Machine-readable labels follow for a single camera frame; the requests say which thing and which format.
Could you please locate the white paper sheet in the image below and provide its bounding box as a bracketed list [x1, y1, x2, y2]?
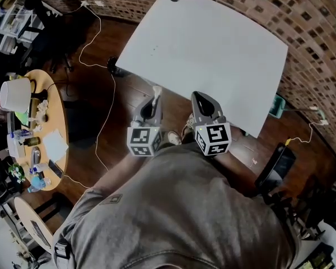
[41, 129, 69, 163]

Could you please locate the grey strap buckle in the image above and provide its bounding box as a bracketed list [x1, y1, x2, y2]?
[54, 239, 71, 261]

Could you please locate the round wooden table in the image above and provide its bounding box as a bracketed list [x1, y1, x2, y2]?
[5, 69, 70, 192]

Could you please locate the person's shoe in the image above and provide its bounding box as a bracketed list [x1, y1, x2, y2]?
[181, 113, 197, 140]
[167, 130, 183, 146]

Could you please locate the beige round table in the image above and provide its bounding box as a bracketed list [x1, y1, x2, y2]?
[13, 197, 54, 255]

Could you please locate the long white floor cable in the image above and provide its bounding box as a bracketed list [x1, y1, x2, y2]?
[63, 1, 117, 189]

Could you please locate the person's right shoe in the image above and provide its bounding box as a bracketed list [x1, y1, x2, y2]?
[181, 113, 197, 140]

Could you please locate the black flat screen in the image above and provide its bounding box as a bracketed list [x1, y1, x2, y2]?
[254, 142, 298, 192]

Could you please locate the person's left forearm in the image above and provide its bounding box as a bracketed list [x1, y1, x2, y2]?
[91, 152, 150, 192]

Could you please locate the person's grey shirt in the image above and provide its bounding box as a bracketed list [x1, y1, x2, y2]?
[52, 141, 301, 269]

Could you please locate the dark glass bottle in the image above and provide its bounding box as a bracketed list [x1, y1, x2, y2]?
[19, 136, 41, 147]

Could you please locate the small potted plant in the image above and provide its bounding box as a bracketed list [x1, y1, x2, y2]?
[7, 163, 26, 183]

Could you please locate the black cable bundle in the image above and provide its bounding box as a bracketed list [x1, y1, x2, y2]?
[106, 56, 131, 78]

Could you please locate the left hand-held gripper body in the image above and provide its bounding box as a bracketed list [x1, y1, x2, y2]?
[126, 111, 164, 157]

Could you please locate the small white object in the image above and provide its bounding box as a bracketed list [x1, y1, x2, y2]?
[152, 85, 164, 106]

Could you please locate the green packet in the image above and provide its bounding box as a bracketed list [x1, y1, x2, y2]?
[15, 110, 30, 126]

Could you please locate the person's left shoe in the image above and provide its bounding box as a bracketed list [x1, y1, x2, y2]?
[167, 130, 183, 146]

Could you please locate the black lamp base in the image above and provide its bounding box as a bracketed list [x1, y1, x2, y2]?
[30, 78, 49, 102]

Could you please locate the white shelf rack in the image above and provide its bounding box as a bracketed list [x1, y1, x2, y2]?
[0, 0, 63, 50]

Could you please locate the black smartphone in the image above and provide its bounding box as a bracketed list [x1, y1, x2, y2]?
[48, 159, 64, 179]

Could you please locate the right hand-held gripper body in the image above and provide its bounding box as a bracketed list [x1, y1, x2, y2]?
[194, 113, 232, 157]

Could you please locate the white box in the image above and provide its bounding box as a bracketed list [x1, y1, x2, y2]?
[6, 133, 26, 159]

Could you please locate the white crumpled wad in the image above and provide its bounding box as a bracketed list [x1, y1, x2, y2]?
[35, 99, 50, 123]

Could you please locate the white lamp shade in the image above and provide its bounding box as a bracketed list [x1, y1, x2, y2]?
[0, 77, 32, 113]

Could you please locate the black office chair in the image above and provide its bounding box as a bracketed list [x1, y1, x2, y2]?
[304, 188, 336, 236]

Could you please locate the white rectangular table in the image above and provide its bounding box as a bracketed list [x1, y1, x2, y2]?
[115, 0, 290, 139]

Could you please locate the person's right forearm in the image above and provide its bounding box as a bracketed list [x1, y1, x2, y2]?
[212, 152, 260, 199]

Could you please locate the thin white cable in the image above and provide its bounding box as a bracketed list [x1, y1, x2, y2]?
[285, 121, 325, 146]

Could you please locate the blue plastic bottle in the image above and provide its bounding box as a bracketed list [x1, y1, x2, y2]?
[27, 174, 52, 193]

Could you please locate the green dustpan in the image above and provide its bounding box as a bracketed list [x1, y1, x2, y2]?
[268, 93, 287, 119]

